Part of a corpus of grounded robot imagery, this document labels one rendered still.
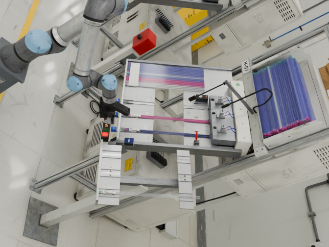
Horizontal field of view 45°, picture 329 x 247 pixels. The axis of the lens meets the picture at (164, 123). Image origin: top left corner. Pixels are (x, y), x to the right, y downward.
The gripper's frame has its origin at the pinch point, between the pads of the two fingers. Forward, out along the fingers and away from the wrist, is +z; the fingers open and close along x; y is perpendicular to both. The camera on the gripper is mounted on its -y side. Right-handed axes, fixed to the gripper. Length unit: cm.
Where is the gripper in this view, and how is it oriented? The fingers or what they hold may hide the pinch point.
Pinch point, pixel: (113, 123)
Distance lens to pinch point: 223.7
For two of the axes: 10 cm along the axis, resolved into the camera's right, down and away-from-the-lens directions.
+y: -9.9, -0.8, -0.6
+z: -1.0, 6.3, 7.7
